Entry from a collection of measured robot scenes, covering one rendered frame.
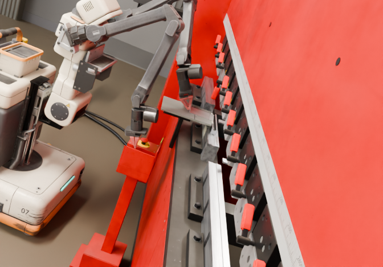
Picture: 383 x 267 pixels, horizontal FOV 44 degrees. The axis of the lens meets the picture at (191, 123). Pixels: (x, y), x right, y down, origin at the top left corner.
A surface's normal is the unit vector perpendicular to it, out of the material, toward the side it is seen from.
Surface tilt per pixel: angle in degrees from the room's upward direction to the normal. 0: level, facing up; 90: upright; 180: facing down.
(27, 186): 0
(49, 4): 90
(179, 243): 0
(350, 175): 90
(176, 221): 0
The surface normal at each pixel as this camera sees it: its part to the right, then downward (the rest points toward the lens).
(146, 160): -0.13, 0.36
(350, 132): -0.94, -0.32
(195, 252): 0.34, -0.86
